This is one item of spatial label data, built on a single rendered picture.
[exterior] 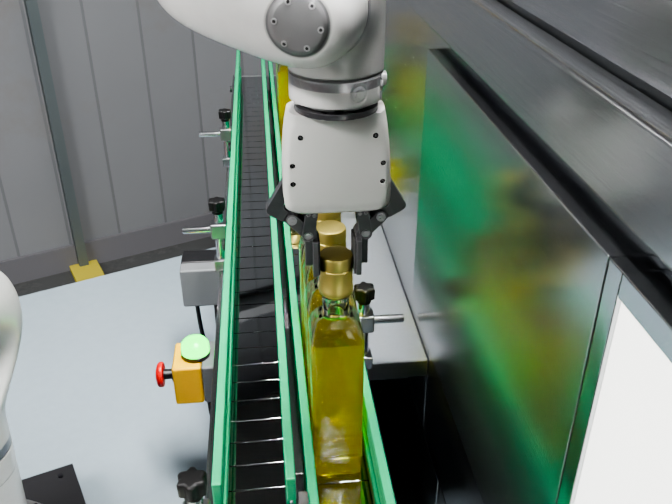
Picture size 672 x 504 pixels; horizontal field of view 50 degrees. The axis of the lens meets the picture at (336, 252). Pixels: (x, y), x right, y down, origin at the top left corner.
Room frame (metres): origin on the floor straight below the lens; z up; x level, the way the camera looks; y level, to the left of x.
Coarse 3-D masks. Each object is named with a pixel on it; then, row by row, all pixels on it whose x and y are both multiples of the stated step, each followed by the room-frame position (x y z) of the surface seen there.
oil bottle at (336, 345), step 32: (320, 320) 0.61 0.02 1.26; (352, 320) 0.61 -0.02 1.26; (320, 352) 0.60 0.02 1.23; (352, 352) 0.60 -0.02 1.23; (320, 384) 0.60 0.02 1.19; (352, 384) 0.60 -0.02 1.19; (320, 416) 0.60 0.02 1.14; (352, 416) 0.60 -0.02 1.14; (320, 448) 0.60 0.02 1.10; (352, 448) 0.60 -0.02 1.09
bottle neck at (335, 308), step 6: (324, 300) 0.62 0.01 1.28; (330, 300) 0.61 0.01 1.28; (336, 300) 0.61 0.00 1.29; (342, 300) 0.61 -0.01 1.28; (348, 300) 0.62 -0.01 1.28; (324, 306) 0.62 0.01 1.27; (330, 306) 0.61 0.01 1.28; (336, 306) 0.61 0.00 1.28; (342, 306) 0.61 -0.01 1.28; (348, 306) 0.62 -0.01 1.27; (324, 312) 0.62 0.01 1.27; (330, 312) 0.61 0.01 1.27; (336, 312) 0.61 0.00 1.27; (342, 312) 0.61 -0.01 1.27; (348, 312) 0.62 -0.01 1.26
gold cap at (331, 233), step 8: (320, 224) 0.69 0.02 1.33; (328, 224) 0.69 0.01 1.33; (336, 224) 0.69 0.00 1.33; (320, 232) 0.67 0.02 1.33; (328, 232) 0.67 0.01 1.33; (336, 232) 0.67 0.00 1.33; (344, 232) 0.68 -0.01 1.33; (320, 240) 0.67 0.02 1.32; (328, 240) 0.67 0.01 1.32; (336, 240) 0.67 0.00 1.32; (344, 240) 0.68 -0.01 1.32; (320, 248) 0.67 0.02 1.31
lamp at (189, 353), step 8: (192, 336) 0.91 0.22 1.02; (200, 336) 0.91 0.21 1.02; (184, 344) 0.89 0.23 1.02; (192, 344) 0.89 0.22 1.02; (200, 344) 0.89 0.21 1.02; (208, 344) 0.90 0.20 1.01; (184, 352) 0.88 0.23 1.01; (192, 352) 0.88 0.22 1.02; (200, 352) 0.88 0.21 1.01; (208, 352) 0.89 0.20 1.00; (184, 360) 0.88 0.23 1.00; (192, 360) 0.88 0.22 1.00; (200, 360) 0.88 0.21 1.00
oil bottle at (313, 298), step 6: (312, 282) 0.69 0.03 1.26; (306, 288) 0.69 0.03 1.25; (312, 288) 0.68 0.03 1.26; (318, 288) 0.67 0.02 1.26; (306, 294) 0.68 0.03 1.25; (312, 294) 0.67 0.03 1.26; (318, 294) 0.67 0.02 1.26; (306, 300) 0.68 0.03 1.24; (312, 300) 0.66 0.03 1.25; (318, 300) 0.66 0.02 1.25; (354, 300) 0.67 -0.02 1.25; (306, 306) 0.67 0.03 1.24; (312, 306) 0.66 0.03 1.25; (354, 306) 0.66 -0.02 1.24; (306, 312) 0.67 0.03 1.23; (306, 318) 0.67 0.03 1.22; (306, 324) 0.68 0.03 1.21; (306, 330) 0.68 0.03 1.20; (306, 336) 0.68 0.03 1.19; (306, 342) 0.69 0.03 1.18; (306, 348) 0.69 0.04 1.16; (306, 354) 0.70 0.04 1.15; (306, 360) 0.70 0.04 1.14
